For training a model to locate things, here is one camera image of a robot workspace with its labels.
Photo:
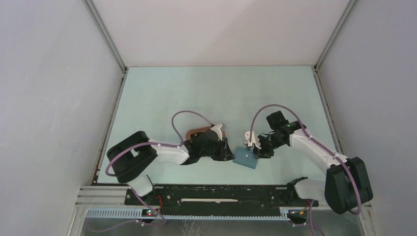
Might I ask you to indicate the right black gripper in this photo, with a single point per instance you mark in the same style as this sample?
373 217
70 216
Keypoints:
263 153

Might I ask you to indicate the blue card holder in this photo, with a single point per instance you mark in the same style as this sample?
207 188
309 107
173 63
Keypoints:
245 157

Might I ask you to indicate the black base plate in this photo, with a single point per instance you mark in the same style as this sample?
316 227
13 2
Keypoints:
235 201

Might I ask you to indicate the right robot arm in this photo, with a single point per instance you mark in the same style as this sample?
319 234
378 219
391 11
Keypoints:
346 186

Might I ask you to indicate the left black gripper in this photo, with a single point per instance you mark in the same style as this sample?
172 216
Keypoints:
227 153

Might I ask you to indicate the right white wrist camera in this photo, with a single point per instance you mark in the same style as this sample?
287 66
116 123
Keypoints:
251 140

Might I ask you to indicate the aluminium frame rail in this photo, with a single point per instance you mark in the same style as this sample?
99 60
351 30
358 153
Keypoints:
119 201

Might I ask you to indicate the pink oval tray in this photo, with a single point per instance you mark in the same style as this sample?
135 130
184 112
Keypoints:
195 132

